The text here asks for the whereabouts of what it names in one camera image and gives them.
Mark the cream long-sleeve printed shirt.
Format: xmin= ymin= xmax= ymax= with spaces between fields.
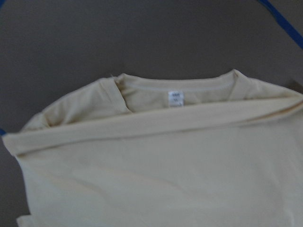
xmin=2 ymin=70 xmax=303 ymax=227

